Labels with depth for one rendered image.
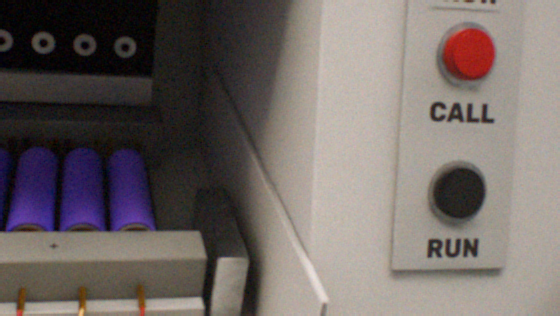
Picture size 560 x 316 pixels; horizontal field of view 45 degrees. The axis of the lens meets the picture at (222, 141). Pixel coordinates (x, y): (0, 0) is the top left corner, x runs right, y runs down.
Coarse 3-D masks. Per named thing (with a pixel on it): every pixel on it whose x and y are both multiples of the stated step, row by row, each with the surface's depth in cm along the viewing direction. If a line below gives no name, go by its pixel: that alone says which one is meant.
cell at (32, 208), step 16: (32, 160) 30; (48, 160) 30; (16, 176) 29; (32, 176) 29; (48, 176) 29; (16, 192) 28; (32, 192) 27; (48, 192) 28; (16, 208) 27; (32, 208) 26; (48, 208) 27; (16, 224) 26; (32, 224) 26; (48, 224) 26
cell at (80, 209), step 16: (64, 160) 31; (80, 160) 30; (96, 160) 31; (64, 176) 30; (80, 176) 29; (96, 176) 30; (64, 192) 29; (80, 192) 28; (96, 192) 28; (64, 208) 27; (80, 208) 27; (96, 208) 27; (64, 224) 26; (80, 224) 26; (96, 224) 26
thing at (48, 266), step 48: (0, 240) 24; (48, 240) 24; (96, 240) 24; (144, 240) 25; (192, 240) 25; (0, 288) 23; (48, 288) 23; (96, 288) 24; (144, 288) 24; (192, 288) 25
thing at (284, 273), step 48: (0, 96) 34; (48, 96) 34; (96, 96) 35; (144, 96) 35; (240, 144) 28; (192, 192) 33; (240, 192) 28; (240, 240) 25; (288, 240) 21; (240, 288) 24; (288, 288) 21
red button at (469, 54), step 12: (456, 36) 20; (468, 36) 20; (480, 36) 20; (456, 48) 20; (468, 48) 20; (480, 48) 20; (492, 48) 20; (456, 60) 20; (468, 60) 20; (480, 60) 20; (492, 60) 20; (456, 72) 20; (468, 72) 20; (480, 72) 20
